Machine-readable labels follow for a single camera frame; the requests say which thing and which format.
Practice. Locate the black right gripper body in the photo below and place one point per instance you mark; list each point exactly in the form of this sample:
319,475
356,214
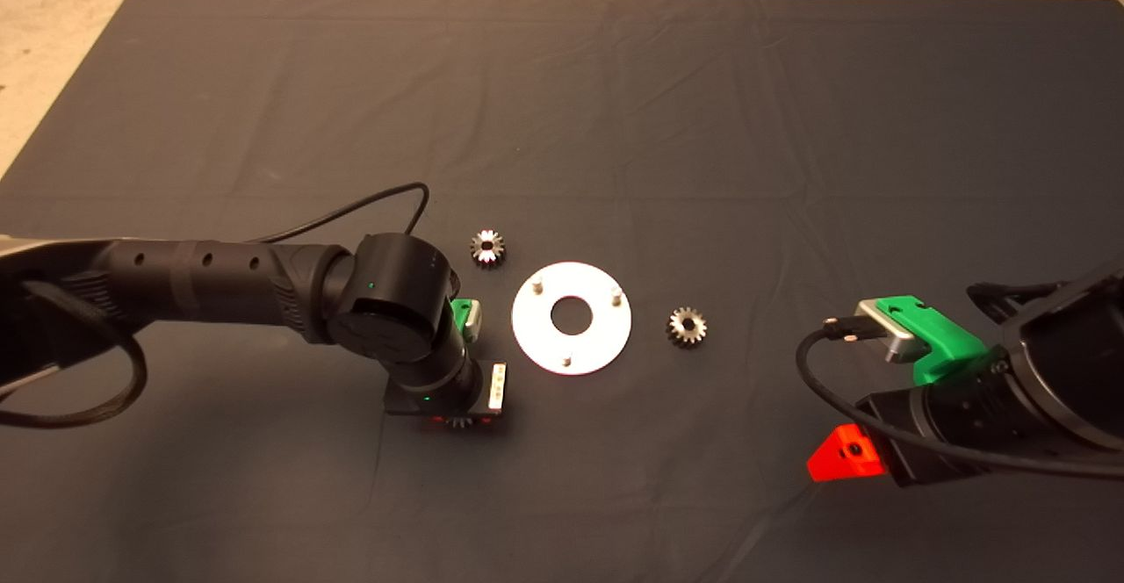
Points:
948,425

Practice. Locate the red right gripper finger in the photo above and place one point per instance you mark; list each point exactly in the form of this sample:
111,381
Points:
845,456

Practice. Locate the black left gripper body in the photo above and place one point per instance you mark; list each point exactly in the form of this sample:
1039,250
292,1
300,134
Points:
452,397

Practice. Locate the small steel planetary gear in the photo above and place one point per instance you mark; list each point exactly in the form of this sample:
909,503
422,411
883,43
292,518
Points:
680,333
479,255
459,422

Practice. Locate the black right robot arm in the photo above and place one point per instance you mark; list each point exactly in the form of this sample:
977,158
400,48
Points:
1080,363

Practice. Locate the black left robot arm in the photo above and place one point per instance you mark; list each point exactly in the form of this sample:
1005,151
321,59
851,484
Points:
219,280

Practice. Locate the round metal carrier plate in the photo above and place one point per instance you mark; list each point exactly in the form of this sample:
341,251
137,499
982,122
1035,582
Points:
536,337

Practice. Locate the dark grey table cloth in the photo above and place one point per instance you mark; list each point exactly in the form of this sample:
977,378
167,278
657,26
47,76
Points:
615,126

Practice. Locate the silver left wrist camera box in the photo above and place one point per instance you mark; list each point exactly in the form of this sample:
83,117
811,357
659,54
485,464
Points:
472,320

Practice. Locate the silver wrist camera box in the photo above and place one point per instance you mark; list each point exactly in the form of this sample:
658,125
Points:
472,320
896,346

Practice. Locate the green left camera mount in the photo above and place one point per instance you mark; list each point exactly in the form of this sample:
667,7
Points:
458,311

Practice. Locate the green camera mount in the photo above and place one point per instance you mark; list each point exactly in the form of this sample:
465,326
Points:
458,311
940,333

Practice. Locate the green right camera mount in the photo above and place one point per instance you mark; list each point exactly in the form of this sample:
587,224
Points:
940,333

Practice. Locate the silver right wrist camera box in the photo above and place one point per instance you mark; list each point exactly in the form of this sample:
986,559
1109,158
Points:
896,346

